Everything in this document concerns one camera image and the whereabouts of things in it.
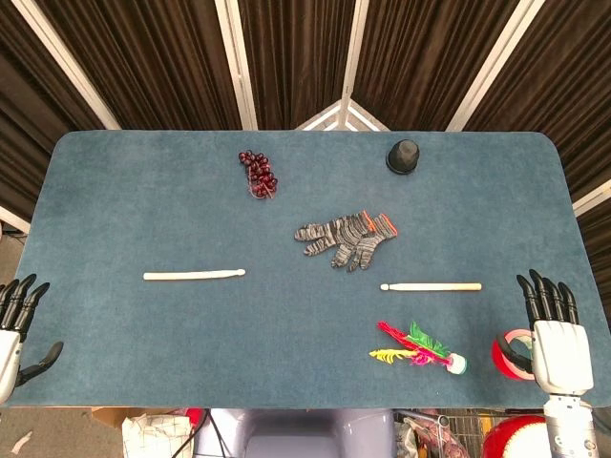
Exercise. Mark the small red object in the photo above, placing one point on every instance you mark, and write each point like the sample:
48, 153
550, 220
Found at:
195, 416

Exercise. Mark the wooden drumstick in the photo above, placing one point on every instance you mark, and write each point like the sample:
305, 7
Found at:
191, 275
429, 287

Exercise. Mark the lavender robot torso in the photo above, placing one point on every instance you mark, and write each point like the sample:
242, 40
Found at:
296, 434

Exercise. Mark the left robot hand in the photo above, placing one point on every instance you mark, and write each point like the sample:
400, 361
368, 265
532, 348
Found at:
9, 362

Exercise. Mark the black faceted cup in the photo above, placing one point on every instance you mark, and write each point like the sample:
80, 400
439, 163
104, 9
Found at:
403, 156

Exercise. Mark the red tape roll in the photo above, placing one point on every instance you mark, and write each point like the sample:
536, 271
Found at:
500, 363

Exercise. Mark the red and white ball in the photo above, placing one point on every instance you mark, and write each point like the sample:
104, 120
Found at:
515, 439

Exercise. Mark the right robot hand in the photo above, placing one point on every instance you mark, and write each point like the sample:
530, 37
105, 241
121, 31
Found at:
561, 355

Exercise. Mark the red grape bunch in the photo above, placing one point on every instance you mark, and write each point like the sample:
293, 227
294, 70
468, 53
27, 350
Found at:
260, 174

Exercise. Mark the white checked bag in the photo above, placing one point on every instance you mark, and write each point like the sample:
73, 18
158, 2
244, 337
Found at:
153, 436

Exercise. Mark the white paper scrap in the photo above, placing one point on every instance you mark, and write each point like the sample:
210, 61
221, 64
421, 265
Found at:
21, 441

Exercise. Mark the brown curtain folding screen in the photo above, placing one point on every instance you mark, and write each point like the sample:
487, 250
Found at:
296, 62

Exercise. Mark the grey striped knit glove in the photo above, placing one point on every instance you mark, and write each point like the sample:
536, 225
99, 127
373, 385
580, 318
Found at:
367, 245
334, 231

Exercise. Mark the blue table mat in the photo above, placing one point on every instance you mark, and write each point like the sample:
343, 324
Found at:
238, 343

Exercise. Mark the cardboard box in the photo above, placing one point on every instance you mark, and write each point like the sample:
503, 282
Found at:
112, 416

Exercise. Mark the colourful feather shuttlecock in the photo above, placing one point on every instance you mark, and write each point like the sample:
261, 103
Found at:
422, 352

